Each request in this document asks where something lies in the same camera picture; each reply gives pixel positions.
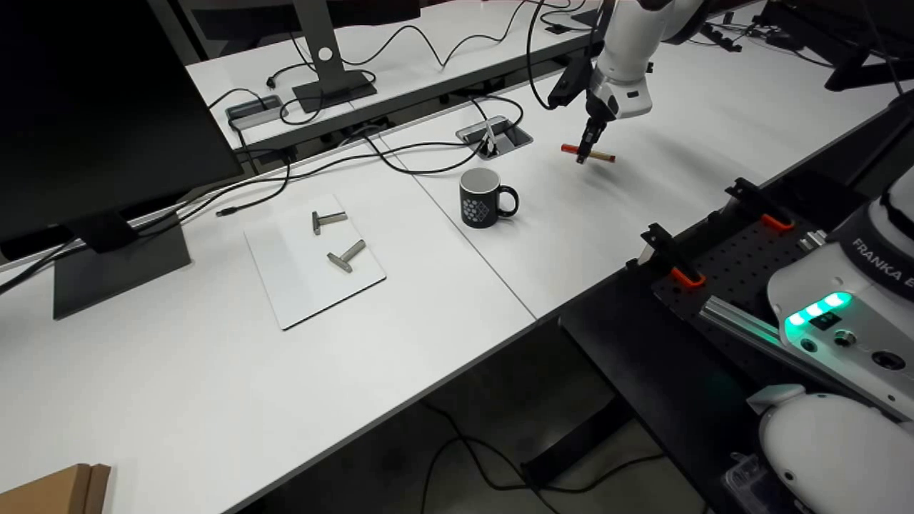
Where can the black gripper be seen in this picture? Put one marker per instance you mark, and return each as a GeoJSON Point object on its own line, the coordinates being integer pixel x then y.
{"type": "Point", "coordinates": [598, 111]}

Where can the wooden pen with red caps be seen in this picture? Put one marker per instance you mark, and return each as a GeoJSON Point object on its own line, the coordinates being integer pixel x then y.
{"type": "Point", "coordinates": [601, 154]}

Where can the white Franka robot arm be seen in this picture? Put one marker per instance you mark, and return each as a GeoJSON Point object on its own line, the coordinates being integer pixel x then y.
{"type": "Point", "coordinates": [628, 37]}

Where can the black mug with white print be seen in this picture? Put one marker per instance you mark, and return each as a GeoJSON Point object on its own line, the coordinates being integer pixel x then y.
{"type": "Point", "coordinates": [477, 201]}

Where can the black clamp with orange grip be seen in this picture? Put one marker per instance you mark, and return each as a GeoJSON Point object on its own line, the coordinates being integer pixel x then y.
{"type": "Point", "coordinates": [766, 212]}
{"type": "Point", "coordinates": [676, 259]}

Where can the black power strip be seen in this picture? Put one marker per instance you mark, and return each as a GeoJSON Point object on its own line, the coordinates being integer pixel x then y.
{"type": "Point", "coordinates": [728, 37]}

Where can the aluminium extrusion bar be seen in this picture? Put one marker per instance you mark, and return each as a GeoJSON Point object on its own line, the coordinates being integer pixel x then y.
{"type": "Point", "coordinates": [742, 319]}

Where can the grey metal T piece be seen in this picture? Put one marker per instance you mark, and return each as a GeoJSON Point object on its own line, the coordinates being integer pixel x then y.
{"type": "Point", "coordinates": [347, 255]}
{"type": "Point", "coordinates": [327, 219]}

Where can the grey monitor stand with base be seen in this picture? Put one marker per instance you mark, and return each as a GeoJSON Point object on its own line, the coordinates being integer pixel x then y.
{"type": "Point", "coordinates": [328, 80]}

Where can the black equipment stand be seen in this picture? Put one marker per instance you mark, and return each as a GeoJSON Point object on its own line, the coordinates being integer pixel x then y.
{"type": "Point", "coordinates": [858, 58]}

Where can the black desk leg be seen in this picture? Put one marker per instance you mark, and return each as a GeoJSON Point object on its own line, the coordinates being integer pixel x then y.
{"type": "Point", "coordinates": [572, 444]}

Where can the white rectangular board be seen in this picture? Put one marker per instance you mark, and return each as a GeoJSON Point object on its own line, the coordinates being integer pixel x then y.
{"type": "Point", "coordinates": [314, 265]}

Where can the flat dark desk hub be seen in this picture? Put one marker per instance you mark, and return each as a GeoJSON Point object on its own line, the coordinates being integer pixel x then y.
{"type": "Point", "coordinates": [251, 111]}

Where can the large black monitor with stand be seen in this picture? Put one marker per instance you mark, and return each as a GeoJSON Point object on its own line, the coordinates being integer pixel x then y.
{"type": "Point", "coordinates": [94, 114]}

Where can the brown cardboard box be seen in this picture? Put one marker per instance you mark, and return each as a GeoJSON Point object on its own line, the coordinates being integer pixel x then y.
{"type": "Point", "coordinates": [51, 488]}

